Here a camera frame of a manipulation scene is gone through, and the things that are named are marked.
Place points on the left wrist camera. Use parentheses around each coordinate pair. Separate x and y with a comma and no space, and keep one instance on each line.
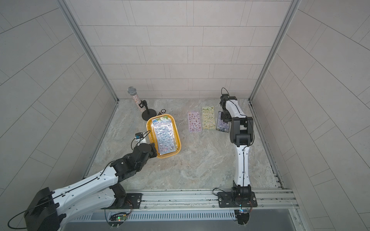
(139,137)

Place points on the circuit board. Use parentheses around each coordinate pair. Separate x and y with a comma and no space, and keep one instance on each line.
(119,217)
(242,212)

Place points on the rhinestone microphone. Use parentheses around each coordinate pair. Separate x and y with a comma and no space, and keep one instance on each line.
(140,103)

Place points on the black microphone stand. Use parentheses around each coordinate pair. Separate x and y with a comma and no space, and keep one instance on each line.
(148,113)

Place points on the right circuit board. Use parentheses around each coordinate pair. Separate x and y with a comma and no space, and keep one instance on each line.
(242,212)

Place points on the left circuit board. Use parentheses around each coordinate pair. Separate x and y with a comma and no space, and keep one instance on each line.
(119,217)

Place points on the purple bonbon sticker sheet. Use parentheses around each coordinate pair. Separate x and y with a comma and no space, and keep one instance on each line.
(221,125)

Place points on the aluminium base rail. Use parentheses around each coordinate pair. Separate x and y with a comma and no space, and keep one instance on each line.
(205,199)

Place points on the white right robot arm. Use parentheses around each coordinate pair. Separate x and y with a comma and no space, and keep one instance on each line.
(241,136)

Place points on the yellow storage box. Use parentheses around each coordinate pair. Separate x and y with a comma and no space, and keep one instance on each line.
(152,137)

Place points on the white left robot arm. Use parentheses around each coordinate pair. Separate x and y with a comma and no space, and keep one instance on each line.
(50,210)

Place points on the pink sticker sheet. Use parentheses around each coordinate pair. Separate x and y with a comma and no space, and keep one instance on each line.
(194,122)

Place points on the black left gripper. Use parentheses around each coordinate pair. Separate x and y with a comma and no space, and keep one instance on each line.
(153,150)

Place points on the light blue sticker sheet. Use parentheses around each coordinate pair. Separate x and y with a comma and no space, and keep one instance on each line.
(163,129)

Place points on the yellow-green sticker sheet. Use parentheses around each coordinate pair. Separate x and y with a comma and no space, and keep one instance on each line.
(208,118)

